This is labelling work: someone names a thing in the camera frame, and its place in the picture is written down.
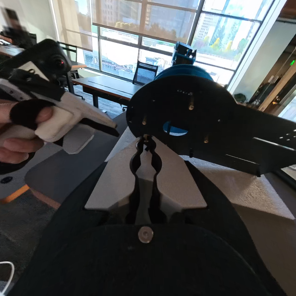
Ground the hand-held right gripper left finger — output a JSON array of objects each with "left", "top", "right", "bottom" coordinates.
[{"left": 84, "top": 136, "right": 145, "bottom": 223}]

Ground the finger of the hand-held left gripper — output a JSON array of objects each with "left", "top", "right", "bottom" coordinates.
[
  {"left": 62, "top": 125, "right": 96, "bottom": 155},
  {"left": 60, "top": 92, "right": 120, "bottom": 138}
]

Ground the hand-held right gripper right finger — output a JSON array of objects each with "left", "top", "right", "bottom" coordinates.
[{"left": 146, "top": 136, "right": 207, "bottom": 223}]

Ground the blue hobby robot arm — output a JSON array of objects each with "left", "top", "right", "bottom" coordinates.
[{"left": 126, "top": 41, "right": 296, "bottom": 177}]

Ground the dark grey desk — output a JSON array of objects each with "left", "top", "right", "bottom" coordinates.
[{"left": 24, "top": 112, "right": 296, "bottom": 296}]

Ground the person's left hand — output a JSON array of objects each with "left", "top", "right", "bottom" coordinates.
[{"left": 0, "top": 99, "right": 54, "bottom": 165}]

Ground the brown wooden table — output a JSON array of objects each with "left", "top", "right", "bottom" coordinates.
[{"left": 72, "top": 76, "right": 142, "bottom": 109}]

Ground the beige roller blind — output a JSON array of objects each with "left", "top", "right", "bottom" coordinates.
[
  {"left": 52, "top": 0, "right": 93, "bottom": 52},
  {"left": 92, "top": 0, "right": 200, "bottom": 44}
]

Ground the large glass window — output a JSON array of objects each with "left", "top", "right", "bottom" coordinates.
[{"left": 52, "top": 0, "right": 275, "bottom": 87}]

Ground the grey foam sheet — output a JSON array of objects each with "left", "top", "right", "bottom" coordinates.
[{"left": 105, "top": 126, "right": 296, "bottom": 220}]

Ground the black mesh office chair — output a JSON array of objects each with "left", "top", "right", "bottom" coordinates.
[{"left": 132, "top": 61, "right": 159, "bottom": 86}]

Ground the white cable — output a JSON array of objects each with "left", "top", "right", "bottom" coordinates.
[{"left": 0, "top": 261, "right": 16, "bottom": 296}]

